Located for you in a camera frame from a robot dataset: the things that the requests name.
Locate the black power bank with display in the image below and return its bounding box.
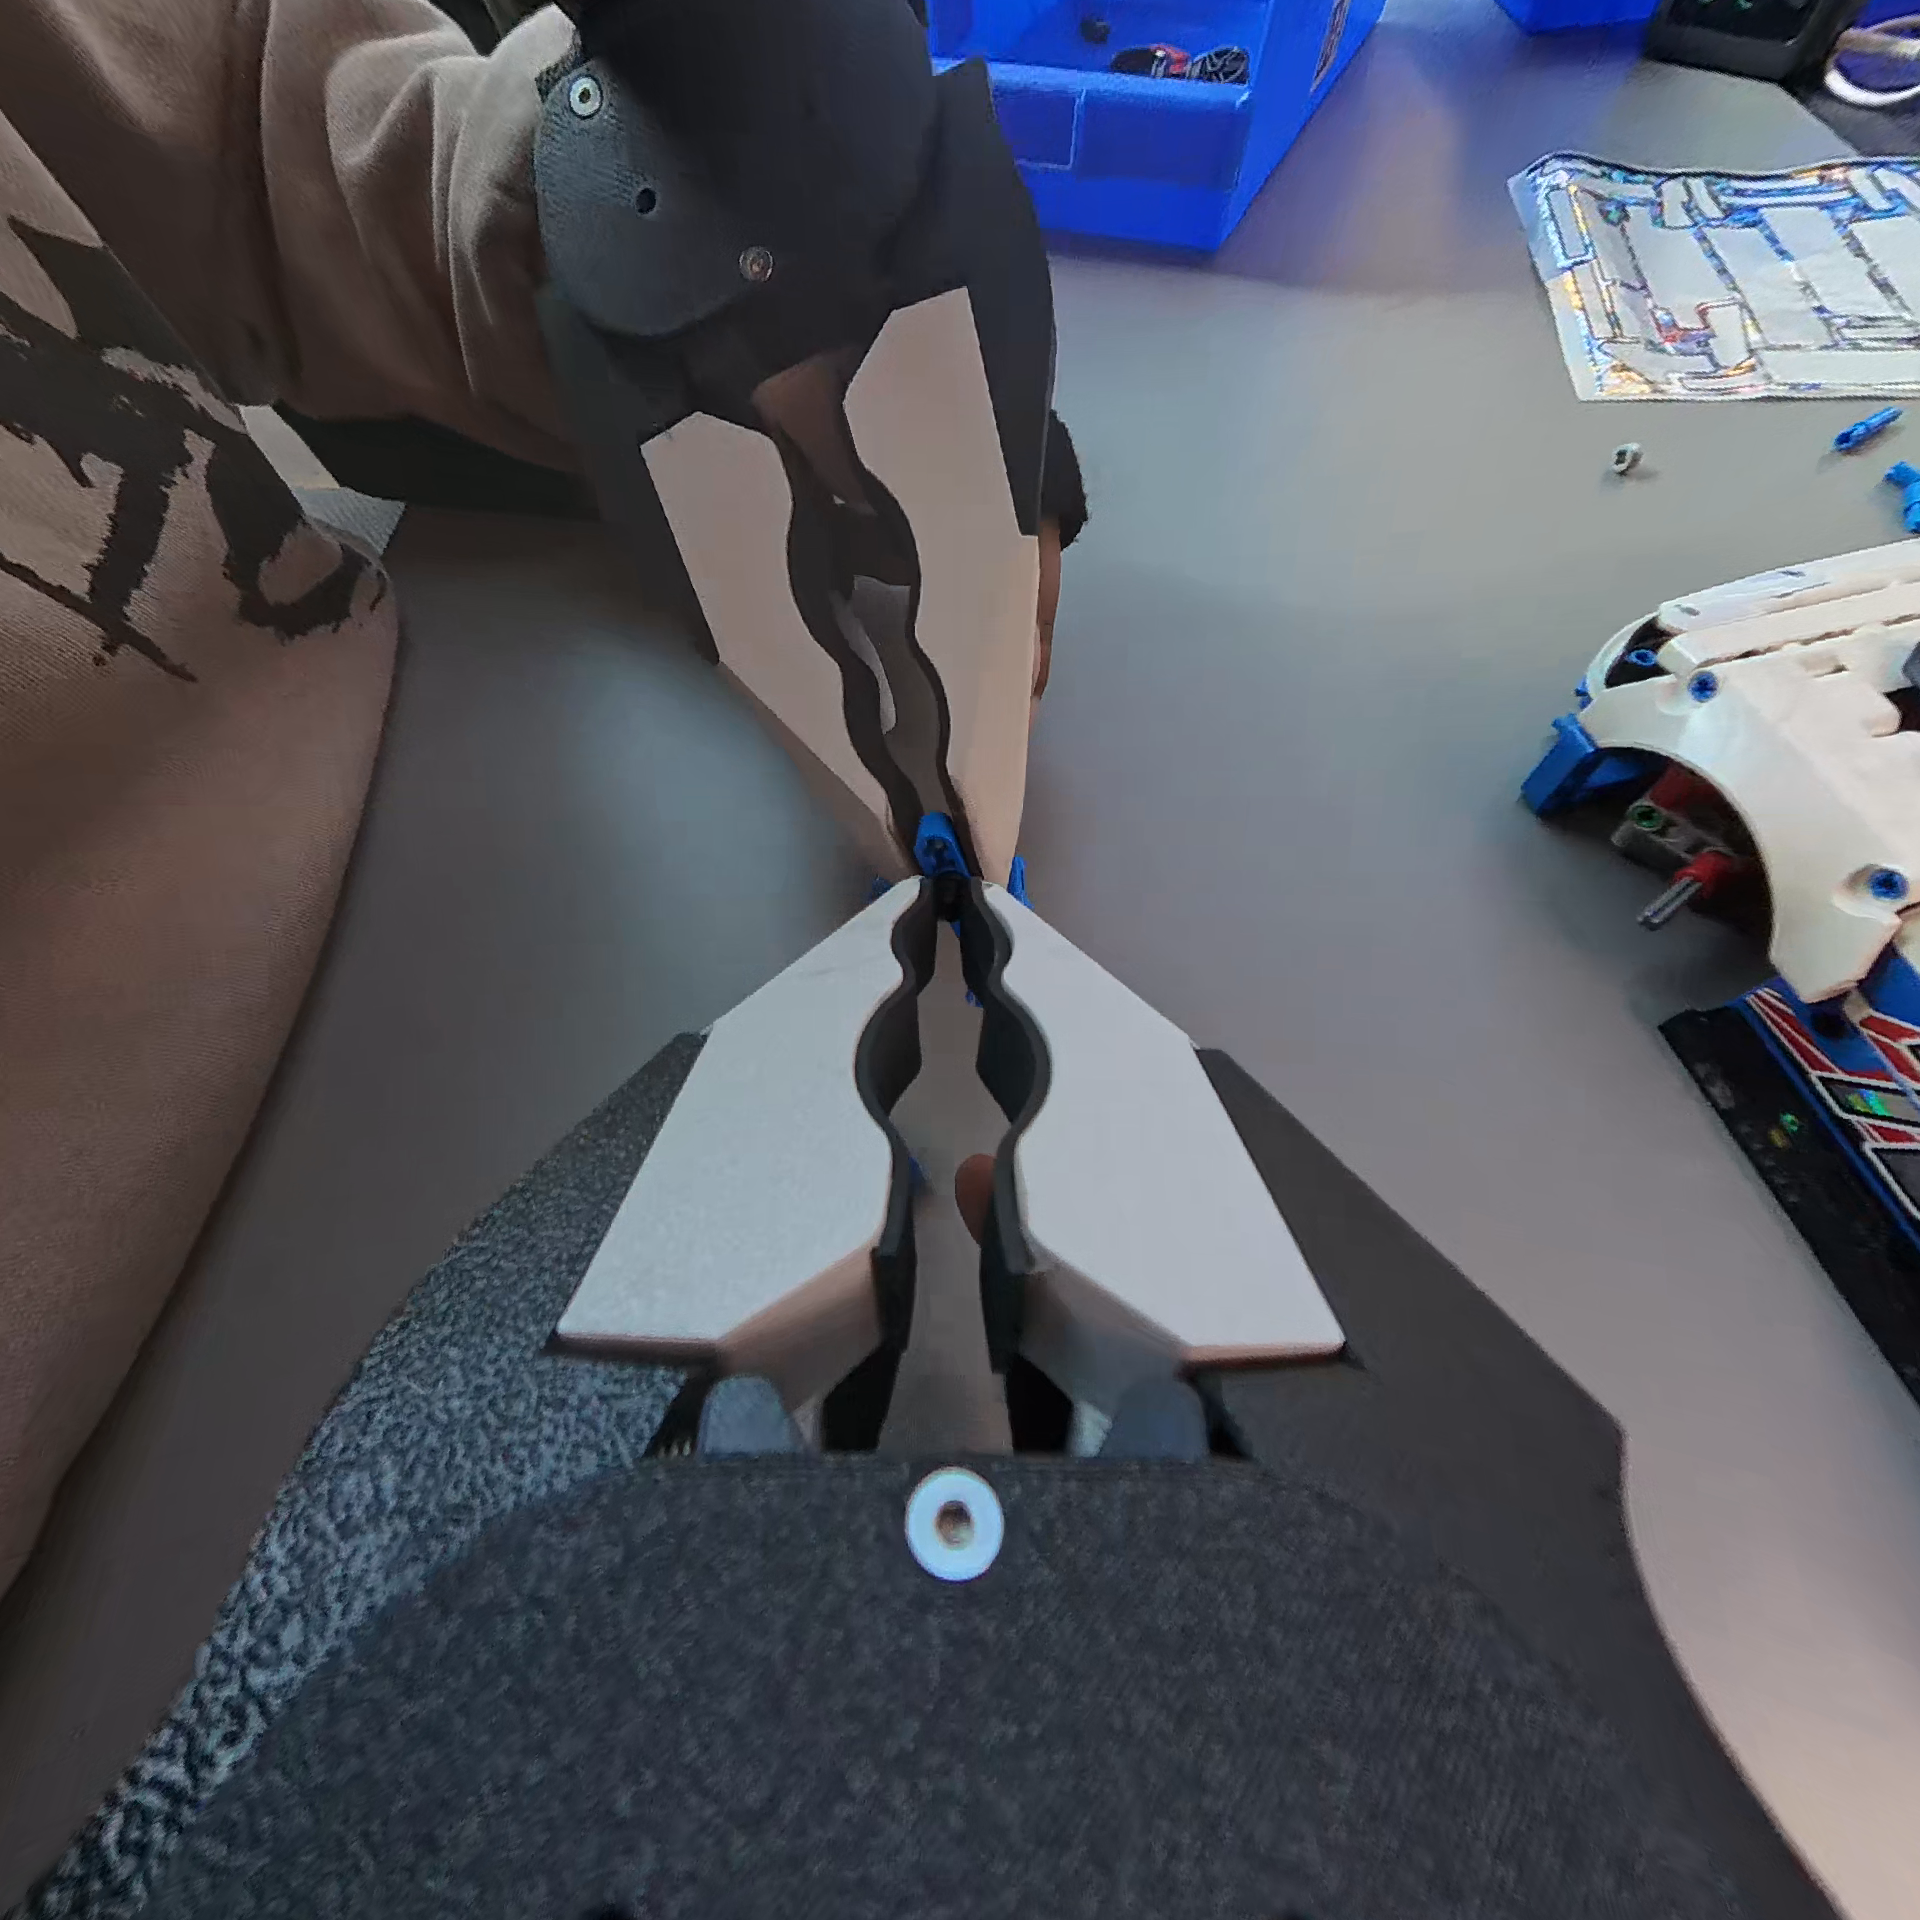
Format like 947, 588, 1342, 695
1642, 0, 1870, 85

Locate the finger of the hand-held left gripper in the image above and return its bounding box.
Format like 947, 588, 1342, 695
639, 392, 942, 876
838, 285, 1046, 889

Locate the person's left forearm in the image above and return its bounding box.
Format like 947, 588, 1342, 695
0, 0, 590, 471

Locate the grey desk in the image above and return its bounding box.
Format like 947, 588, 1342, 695
0, 0, 1920, 1920

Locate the person's beige sweatshirt torso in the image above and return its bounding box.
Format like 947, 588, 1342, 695
0, 119, 405, 1594

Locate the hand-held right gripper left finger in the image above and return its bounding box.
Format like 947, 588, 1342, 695
558, 878, 940, 1449

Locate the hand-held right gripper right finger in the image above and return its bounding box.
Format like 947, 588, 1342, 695
959, 878, 1346, 1449

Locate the sticker sheet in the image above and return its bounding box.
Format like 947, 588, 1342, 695
1507, 151, 1920, 405

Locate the white coiled cable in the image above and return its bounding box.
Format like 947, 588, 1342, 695
1821, 23, 1920, 110

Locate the blue open-front storage bin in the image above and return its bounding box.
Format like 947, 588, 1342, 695
922, 0, 1389, 253

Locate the toy brick race car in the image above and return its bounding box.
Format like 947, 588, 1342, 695
1517, 536, 1920, 1413

